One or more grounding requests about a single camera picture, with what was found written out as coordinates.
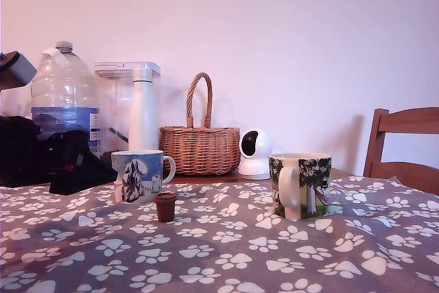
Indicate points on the brown coffee capsule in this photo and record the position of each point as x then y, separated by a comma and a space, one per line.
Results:
165, 207

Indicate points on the blue mug with snowy print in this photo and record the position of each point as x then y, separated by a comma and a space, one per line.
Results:
137, 176

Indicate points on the clear plastic container with lid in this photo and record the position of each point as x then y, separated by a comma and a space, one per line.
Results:
113, 101

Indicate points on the white insulated bottle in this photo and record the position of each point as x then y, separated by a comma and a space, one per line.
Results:
143, 114

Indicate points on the large clear water bottle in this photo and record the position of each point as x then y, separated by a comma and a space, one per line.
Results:
63, 94

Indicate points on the grey paw print tablecloth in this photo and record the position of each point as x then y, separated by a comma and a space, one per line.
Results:
219, 248

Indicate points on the green mug with tree print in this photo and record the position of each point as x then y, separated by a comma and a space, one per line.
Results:
308, 186

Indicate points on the wooden chair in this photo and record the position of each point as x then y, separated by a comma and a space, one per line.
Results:
404, 169

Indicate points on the grey camera box with bracket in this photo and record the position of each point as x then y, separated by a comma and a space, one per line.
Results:
21, 68

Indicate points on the small white round camera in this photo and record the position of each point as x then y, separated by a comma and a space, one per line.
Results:
259, 145

